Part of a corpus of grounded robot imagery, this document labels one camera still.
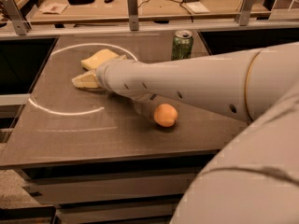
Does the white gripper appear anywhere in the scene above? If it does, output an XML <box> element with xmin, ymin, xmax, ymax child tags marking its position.
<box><xmin>71</xmin><ymin>54</ymin><xmax>157</xmax><ymax>104</ymax></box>

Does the yellow sponge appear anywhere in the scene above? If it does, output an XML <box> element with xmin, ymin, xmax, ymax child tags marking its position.
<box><xmin>81</xmin><ymin>49</ymin><xmax>119</xmax><ymax>70</ymax></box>

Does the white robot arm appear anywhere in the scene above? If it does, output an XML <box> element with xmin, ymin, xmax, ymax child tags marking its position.
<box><xmin>72</xmin><ymin>42</ymin><xmax>299</xmax><ymax>224</ymax></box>

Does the green soda can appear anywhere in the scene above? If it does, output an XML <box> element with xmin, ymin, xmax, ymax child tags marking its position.
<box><xmin>171</xmin><ymin>30</ymin><xmax>193</xmax><ymax>61</ymax></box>

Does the small black device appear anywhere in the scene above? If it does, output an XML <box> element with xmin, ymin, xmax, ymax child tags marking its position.
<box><xmin>104</xmin><ymin>0</ymin><xmax>114</xmax><ymax>4</ymax></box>

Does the orange fruit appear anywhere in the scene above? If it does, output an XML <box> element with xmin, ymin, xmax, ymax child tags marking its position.
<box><xmin>154</xmin><ymin>104</ymin><xmax>178</xmax><ymax>128</ymax></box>

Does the black cloth bundle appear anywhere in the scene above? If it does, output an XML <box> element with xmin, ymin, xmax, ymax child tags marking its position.
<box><xmin>68</xmin><ymin>0</ymin><xmax>95</xmax><ymax>6</ymax></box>

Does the paper sheet on desk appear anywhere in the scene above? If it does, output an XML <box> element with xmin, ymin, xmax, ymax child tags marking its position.
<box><xmin>41</xmin><ymin>3</ymin><xmax>68</xmax><ymax>14</ymax></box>

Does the white paper notepad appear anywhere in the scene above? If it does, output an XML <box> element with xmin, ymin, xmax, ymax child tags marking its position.
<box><xmin>187</xmin><ymin>2</ymin><xmax>209</xmax><ymax>14</ymax></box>

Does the grey drawer cabinet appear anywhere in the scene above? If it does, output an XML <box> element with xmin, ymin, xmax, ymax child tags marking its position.
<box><xmin>19</xmin><ymin>154</ymin><xmax>213</xmax><ymax>224</ymax></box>

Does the middle metal bracket post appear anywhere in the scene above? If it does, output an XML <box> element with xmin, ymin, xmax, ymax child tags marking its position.
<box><xmin>127</xmin><ymin>0</ymin><xmax>139</xmax><ymax>31</ymax></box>

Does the metal bracket post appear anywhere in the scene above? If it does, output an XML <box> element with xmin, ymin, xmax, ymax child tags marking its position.
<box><xmin>235</xmin><ymin>0</ymin><xmax>255</xmax><ymax>26</ymax></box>
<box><xmin>127</xmin><ymin>0</ymin><xmax>139</xmax><ymax>31</ymax></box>
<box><xmin>0</xmin><ymin>0</ymin><xmax>31</xmax><ymax>35</ymax></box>

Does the left metal bracket post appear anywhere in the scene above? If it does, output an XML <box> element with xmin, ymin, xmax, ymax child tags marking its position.
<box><xmin>0</xmin><ymin>0</ymin><xmax>31</xmax><ymax>35</ymax></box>

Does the right metal bracket post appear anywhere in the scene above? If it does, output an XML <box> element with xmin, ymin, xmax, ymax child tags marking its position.
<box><xmin>235</xmin><ymin>0</ymin><xmax>255</xmax><ymax>26</ymax></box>

